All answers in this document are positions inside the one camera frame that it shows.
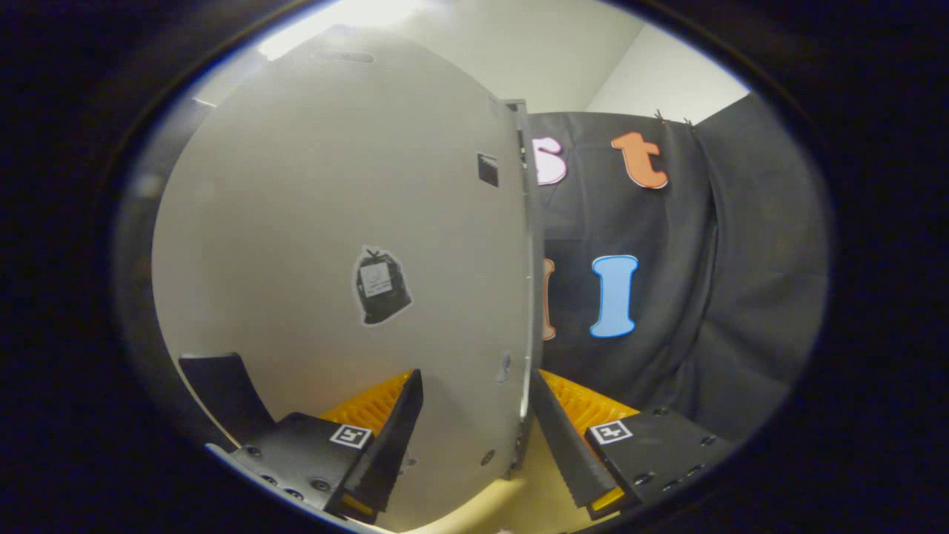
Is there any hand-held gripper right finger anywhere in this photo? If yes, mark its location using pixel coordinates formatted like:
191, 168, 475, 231
530, 369, 731, 520

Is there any grey shoe cabinet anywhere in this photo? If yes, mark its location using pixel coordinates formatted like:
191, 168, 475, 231
504, 99, 547, 479

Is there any white shoe cabinet door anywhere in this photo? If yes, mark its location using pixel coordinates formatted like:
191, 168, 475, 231
152, 26, 536, 533

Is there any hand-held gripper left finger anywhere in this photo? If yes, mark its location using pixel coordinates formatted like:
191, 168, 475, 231
206, 369, 425, 525

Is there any black backdrop cloth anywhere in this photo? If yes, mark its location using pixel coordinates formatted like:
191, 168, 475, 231
115, 93, 831, 446

